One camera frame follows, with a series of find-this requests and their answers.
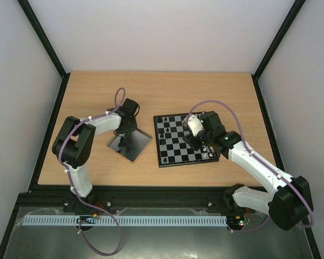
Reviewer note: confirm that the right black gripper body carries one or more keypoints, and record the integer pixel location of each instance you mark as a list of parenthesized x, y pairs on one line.
[(194, 141)]

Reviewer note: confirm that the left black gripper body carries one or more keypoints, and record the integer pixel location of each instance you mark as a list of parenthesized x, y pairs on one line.
[(132, 127)]

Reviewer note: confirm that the metal tray with wooden rim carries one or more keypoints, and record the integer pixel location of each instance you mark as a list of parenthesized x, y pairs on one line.
[(137, 140)]

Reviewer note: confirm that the black chess piece in tray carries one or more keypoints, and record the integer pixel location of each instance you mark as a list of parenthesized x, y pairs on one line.
[(122, 143), (128, 149)]

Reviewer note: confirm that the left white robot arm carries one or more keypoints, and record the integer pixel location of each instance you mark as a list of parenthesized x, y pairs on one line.
[(74, 141)]

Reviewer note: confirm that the black frame post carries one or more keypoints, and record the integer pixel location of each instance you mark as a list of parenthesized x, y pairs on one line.
[(282, 31), (42, 36)]

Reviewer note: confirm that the black frame post right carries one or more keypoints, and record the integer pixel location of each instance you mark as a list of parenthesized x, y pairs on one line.
[(282, 31)]

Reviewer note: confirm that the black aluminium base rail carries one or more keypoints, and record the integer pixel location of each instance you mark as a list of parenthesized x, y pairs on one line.
[(112, 198)]

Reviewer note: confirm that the light blue slotted cable duct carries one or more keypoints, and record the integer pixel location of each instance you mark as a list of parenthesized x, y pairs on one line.
[(126, 221)]

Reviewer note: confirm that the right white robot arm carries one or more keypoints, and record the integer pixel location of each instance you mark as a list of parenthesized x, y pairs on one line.
[(286, 200)]

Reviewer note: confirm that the black frame post left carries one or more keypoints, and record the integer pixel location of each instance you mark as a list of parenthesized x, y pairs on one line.
[(42, 36)]

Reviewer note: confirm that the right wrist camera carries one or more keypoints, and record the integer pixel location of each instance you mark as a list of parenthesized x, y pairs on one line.
[(194, 124)]

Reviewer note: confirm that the black and silver chessboard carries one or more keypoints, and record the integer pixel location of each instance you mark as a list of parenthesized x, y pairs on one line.
[(172, 150)]

